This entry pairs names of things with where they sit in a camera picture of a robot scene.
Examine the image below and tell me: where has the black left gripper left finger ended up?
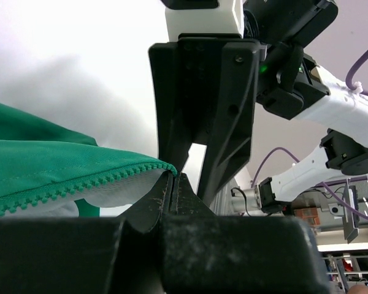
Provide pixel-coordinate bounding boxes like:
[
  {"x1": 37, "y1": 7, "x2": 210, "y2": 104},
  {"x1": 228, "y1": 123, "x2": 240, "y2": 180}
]
[{"x1": 0, "y1": 173, "x2": 173, "y2": 293}]

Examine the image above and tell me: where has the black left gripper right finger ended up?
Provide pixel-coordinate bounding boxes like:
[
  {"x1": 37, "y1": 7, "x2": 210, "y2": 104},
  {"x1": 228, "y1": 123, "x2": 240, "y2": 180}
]
[{"x1": 162, "y1": 174, "x2": 330, "y2": 293}]

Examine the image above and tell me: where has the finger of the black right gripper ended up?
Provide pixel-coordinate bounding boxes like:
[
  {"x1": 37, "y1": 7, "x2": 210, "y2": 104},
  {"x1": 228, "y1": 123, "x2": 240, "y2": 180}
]
[{"x1": 197, "y1": 40, "x2": 260, "y2": 205}]

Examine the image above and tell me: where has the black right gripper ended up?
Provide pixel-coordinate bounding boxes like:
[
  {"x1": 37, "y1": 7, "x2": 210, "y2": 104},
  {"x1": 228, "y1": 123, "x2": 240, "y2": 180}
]
[{"x1": 148, "y1": 0, "x2": 243, "y2": 171}]

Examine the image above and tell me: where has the green zip-up jacket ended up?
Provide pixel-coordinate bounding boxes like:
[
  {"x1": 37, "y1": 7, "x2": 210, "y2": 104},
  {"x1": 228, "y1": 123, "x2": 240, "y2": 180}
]
[{"x1": 0, "y1": 104, "x2": 177, "y2": 217}]

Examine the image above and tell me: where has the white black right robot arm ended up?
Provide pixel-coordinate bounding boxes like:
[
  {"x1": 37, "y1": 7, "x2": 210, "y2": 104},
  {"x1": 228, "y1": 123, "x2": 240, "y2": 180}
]
[{"x1": 148, "y1": 1, "x2": 368, "y2": 214}]

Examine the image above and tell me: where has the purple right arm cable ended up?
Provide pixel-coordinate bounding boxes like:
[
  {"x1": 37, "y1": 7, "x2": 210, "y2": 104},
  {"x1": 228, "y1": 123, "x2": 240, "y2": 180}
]
[{"x1": 250, "y1": 39, "x2": 368, "y2": 229}]

